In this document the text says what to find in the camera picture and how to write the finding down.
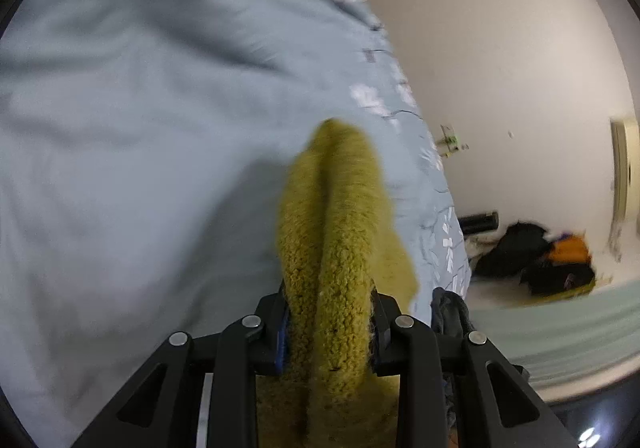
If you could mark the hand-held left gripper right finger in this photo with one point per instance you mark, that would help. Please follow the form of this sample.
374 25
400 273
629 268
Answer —
376 328

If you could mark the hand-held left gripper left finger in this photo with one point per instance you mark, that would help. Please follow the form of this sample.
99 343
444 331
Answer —
280 334

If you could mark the mustard yellow knitted sweater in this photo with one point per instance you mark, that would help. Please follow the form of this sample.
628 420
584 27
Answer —
332 288

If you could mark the black clothes pile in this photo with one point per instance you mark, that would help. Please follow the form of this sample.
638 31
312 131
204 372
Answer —
535 258

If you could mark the grey dark cloth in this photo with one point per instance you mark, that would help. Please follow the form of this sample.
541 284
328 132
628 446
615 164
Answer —
450 315

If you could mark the black cylinder bottle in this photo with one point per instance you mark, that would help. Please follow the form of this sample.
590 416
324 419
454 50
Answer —
479 222

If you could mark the pale green mat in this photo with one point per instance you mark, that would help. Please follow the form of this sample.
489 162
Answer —
560 328

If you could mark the orange cloth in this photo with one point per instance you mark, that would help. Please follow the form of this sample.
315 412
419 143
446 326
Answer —
570 250

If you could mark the light blue leaf-print blanket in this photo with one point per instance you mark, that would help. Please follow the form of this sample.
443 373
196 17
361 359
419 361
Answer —
165 138

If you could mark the cream air conditioner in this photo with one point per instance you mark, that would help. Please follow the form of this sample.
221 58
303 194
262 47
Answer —
626 168

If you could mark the white wall socket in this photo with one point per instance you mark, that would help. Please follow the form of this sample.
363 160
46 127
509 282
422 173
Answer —
450 141

